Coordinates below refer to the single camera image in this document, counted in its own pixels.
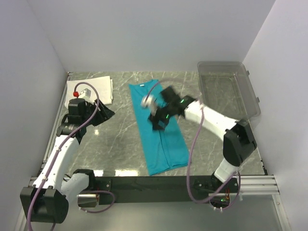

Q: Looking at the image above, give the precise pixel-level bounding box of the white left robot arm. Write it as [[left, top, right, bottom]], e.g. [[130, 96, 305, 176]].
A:
[[20, 98, 115, 226]]

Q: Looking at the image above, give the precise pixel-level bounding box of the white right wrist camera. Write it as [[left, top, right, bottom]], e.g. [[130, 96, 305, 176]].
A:
[[141, 95, 157, 110]]

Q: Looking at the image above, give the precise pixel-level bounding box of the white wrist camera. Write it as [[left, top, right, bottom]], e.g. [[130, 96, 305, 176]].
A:
[[73, 88, 91, 100], [141, 95, 157, 110]]

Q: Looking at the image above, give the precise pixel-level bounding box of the teal t shirt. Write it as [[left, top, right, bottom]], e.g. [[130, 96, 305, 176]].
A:
[[129, 79, 189, 176]]

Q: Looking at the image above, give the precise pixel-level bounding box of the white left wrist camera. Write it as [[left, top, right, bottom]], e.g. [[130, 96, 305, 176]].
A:
[[73, 88, 91, 100]]

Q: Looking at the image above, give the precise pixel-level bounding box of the folded white t shirt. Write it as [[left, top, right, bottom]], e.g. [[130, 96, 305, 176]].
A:
[[64, 76, 113, 108]]

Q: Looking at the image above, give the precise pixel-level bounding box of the clear plastic bin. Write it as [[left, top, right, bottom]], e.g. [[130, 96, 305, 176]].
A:
[[197, 61, 260, 119]]

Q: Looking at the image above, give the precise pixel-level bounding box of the aluminium frame rail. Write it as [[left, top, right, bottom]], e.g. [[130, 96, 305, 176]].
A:
[[21, 173, 279, 198]]

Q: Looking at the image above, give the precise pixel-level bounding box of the black base crossbar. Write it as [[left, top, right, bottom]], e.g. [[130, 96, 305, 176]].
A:
[[95, 175, 241, 205]]

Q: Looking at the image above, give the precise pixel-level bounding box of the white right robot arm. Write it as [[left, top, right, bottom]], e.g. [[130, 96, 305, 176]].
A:
[[141, 86, 257, 189]]

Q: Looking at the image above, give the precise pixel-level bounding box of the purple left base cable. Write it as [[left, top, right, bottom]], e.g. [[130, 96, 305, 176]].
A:
[[80, 190, 116, 213]]

